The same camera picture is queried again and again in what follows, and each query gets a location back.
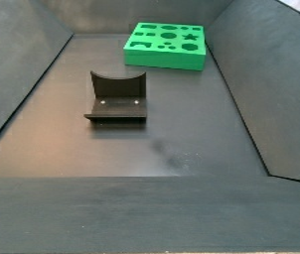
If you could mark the dark curved block holder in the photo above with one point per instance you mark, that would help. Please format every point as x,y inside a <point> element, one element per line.
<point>120,97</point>

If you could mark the green foam shape board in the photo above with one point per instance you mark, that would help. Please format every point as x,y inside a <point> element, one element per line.
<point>167,45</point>

